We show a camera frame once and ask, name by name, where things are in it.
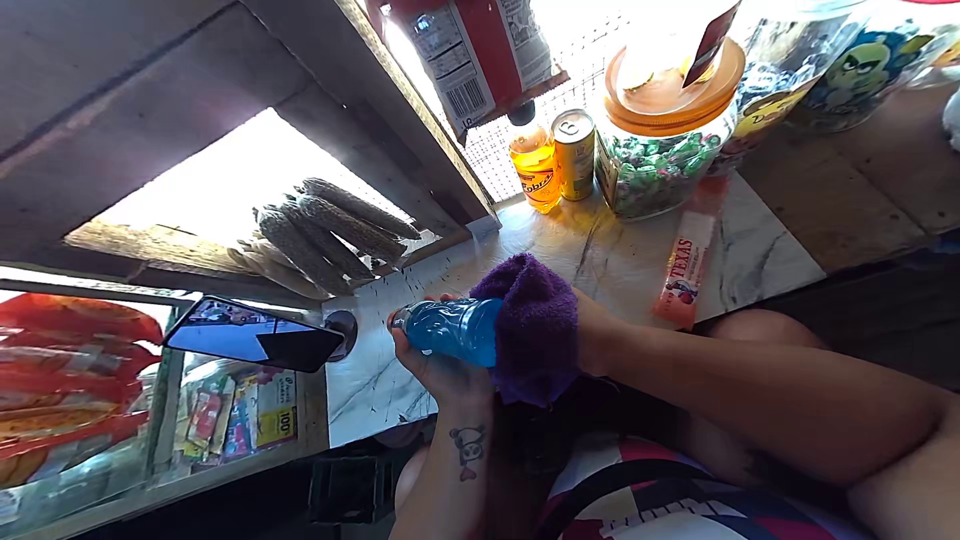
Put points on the person's left hand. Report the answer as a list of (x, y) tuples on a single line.
[(454, 382)]

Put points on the person's right hand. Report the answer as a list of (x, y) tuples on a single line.
[(598, 334)]

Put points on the person's left thumb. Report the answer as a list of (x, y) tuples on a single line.
[(409, 356)]

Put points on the person's left fingers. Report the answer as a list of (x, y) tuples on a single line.
[(448, 297)]

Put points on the blue drink bottle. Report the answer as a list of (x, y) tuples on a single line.
[(450, 330)]

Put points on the purple cloth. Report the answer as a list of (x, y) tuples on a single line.
[(534, 330)]

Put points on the person's left forearm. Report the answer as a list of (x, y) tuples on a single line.
[(442, 480)]

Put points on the person's right forearm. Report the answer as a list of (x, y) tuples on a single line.
[(750, 390)]

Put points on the marble-patterned table cover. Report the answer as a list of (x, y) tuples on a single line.
[(390, 382)]

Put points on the round dark phone stand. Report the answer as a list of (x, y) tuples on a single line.
[(344, 330)]

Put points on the dark plastic crate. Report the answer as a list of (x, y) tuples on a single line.
[(349, 487)]

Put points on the orange drink bottle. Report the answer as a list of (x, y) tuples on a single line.
[(536, 172)]

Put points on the black smartphone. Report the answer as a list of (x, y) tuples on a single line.
[(251, 334)]

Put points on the pile of colourful sachets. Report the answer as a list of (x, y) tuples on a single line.
[(240, 412)]

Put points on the yellow drink can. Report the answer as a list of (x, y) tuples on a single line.
[(576, 161)]

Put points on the red and white snack packet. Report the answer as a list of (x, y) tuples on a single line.
[(491, 56)]

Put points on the orange packet with white label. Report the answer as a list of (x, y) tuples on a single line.
[(690, 255)]

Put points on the heap of green wrapped candies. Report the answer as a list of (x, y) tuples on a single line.
[(664, 165)]

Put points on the glass display case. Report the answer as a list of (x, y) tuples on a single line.
[(161, 457)]

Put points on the person's body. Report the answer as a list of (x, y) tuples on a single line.
[(645, 502)]

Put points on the clear jar with orange lid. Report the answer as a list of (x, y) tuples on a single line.
[(673, 116)]

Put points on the pile of orange-red plastic packets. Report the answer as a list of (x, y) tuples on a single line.
[(67, 375)]

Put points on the small dark red sachet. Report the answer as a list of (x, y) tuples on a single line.
[(709, 49)]

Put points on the clear jar with yellow label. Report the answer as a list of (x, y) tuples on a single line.
[(772, 105)]

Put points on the clear jar with cartoon print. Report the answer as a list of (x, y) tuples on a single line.
[(855, 75)]

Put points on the wooden window frame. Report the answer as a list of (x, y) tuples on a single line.
[(360, 90)]

